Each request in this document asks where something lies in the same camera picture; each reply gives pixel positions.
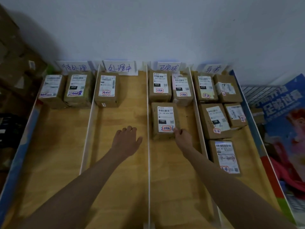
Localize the handwritten white paper sign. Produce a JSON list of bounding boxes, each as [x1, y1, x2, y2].
[[197, 64, 229, 75], [103, 60, 139, 76], [157, 62, 181, 75], [56, 61, 94, 74]]

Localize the person's right forearm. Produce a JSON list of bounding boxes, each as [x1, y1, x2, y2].
[[184, 146, 297, 229]]

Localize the dark black object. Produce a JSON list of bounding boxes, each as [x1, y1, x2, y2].
[[0, 113, 28, 150]]

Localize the colourful printed poster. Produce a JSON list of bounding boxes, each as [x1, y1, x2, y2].
[[260, 74, 305, 214]]

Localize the cardboard parcel with white label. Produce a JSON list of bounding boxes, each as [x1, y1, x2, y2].
[[172, 74, 194, 107], [193, 73, 219, 103], [209, 140, 242, 177], [38, 74, 69, 109], [198, 104, 233, 140], [64, 71, 95, 108], [95, 72, 120, 108], [148, 71, 172, 102], [224, 103, 248, 130], [151, 102, 181, 140], [213, 74, 243, 104]]

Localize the person's right hand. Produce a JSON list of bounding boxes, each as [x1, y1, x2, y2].
[[173, 128, 195, 154]]

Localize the person's left forearm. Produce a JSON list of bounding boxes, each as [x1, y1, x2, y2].
[[18, 150, 131, 229]]

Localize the white wire grid rack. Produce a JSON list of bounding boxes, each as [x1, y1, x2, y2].
[[241, 84, 273, 108]]

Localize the person's left hand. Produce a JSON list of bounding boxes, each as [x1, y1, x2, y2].
[[111, 126, 143, 157]]

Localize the blue and white side board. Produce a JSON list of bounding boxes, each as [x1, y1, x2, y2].
[[229, 70, 297, 224]]

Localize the pile of large cardboard boxes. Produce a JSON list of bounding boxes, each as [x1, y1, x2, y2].
[[0, 5, 51, 112]]

